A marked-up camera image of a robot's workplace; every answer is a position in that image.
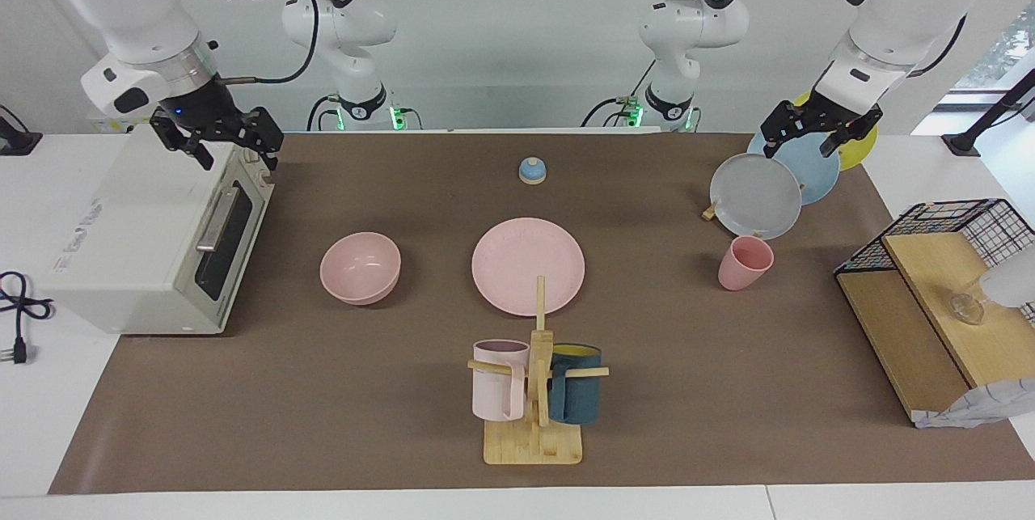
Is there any pink handleless cup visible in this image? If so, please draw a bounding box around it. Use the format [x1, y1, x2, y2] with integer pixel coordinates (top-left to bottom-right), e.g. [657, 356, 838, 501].
[718, 235, 775, 291]

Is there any pink bowl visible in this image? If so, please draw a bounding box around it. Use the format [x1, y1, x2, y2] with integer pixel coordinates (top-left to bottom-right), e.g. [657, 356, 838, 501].
[319, 231, 403, 307]

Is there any yellow plate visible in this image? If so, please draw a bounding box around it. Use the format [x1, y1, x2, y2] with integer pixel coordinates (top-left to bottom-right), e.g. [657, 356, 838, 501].
[792, 91, 879, 171]

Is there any light blue plate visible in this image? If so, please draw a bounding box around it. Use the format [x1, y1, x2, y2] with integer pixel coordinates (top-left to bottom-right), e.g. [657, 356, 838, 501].
[746, 132, 841, 205]

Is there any gray plate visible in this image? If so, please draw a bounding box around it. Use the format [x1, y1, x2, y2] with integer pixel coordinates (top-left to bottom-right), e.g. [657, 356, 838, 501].
[710, 153, 803, 241]

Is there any white toaster oven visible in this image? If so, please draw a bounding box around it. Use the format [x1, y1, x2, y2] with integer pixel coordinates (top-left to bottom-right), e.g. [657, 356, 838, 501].
[40, 124, 276, 336]

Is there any black angled stand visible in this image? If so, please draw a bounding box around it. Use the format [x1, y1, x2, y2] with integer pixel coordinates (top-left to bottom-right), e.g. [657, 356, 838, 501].
[942, 67, 1035, 157]

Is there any black stand base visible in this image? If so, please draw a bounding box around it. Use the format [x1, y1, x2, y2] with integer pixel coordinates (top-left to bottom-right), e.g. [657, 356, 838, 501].
[0, 105, 43, 157]

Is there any wooden stepped shelf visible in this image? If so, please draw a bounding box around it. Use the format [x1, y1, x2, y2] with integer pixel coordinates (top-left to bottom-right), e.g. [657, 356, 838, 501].
[835, 230, 1035, 424]

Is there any clear glass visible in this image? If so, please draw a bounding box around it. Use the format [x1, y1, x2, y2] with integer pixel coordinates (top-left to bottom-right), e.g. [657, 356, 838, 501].
[948, 281, 987, 325]

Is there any frosted white container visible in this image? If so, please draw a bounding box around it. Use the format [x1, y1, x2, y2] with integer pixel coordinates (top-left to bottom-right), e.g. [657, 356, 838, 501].
[978, 245, 1035, 309]

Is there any brown table mat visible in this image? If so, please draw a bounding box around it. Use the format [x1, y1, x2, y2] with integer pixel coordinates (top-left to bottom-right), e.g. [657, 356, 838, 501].
[47, 132, 1035, 495]

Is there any pink plate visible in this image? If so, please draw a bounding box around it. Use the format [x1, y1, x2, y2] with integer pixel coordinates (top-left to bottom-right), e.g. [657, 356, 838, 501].
[471, 218, 586, 317]

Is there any patterned white cloth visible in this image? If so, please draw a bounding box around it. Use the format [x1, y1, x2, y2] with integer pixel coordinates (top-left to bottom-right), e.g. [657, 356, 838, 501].
[914, 377, 1035, 429]

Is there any dark teal mug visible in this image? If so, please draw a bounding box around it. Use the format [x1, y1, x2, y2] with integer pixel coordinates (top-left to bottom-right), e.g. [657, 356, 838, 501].
[548, 344, 603, 425]

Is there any pale pink mug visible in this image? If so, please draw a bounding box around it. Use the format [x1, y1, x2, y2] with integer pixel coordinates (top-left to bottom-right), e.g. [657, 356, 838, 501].
[471, 340, 531, 422]

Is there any wooden mug tree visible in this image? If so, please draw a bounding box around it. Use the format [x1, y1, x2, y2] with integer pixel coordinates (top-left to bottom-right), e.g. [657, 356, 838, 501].
[467, 276, 610, 466]

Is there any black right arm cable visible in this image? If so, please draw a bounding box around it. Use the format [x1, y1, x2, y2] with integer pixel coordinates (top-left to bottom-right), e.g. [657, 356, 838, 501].
[217, 0, 321, 87]

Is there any black wire basket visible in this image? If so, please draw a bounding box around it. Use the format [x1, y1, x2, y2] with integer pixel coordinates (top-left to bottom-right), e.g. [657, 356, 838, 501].
[834, 198, 1035, 323]

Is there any black power cable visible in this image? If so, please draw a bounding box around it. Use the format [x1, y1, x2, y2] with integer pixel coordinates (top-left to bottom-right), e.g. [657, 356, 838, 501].
[0, 271, 54, 366]

